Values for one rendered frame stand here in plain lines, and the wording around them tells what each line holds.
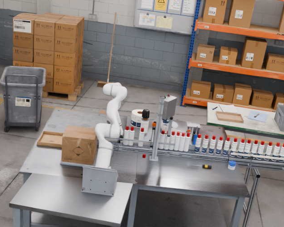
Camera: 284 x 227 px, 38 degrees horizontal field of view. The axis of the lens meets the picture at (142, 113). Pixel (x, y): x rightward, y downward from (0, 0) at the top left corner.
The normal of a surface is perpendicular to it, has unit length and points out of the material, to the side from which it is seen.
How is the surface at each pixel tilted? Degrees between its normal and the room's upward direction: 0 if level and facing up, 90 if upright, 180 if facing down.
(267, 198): 0
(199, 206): 1
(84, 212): 0
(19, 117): 93
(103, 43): 90
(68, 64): 90
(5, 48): 90
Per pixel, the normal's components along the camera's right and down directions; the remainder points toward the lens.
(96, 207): 0.11, -0.91
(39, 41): -0.07, 0.39
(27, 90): 0.18, 0.46
